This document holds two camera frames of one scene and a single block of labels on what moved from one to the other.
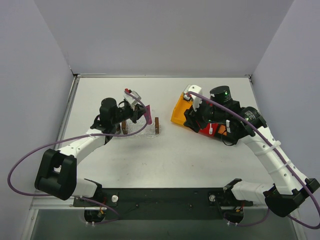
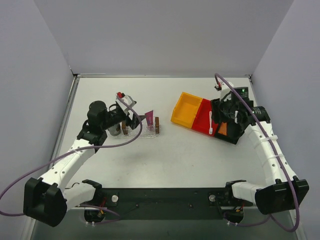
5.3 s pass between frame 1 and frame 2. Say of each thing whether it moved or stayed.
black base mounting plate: stayed
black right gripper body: moved
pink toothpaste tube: moved
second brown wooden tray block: stayed
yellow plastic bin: stayed
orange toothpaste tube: stayed
